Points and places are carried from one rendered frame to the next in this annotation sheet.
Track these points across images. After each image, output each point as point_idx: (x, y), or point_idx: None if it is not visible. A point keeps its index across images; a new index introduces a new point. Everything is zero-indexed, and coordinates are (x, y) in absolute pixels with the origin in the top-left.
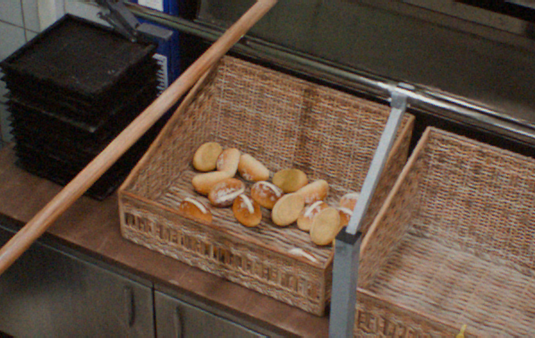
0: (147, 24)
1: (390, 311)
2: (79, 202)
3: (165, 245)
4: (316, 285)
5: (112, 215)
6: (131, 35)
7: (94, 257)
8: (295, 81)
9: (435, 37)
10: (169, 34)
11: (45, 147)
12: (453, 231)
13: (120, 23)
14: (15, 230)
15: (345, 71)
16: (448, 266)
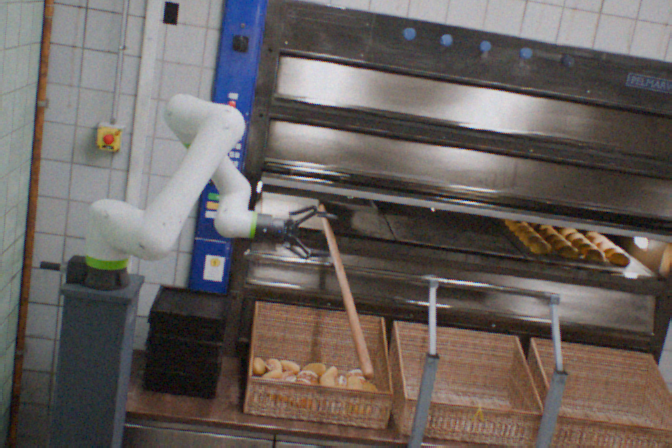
0: (313, 250)
1: (436, 408)
2: (198, 401)
3: (278, 410)
4: (384, 408)
5: (225, 404)
6: (305, 257)
7: (232, 428)
8: (309, 310)
9: (394, 269)
10: (329, 253)
11: (174, 367)
12: (413, 380)
13: (297, 251)
14: (162, 426)
15: (401, 272)
16: None
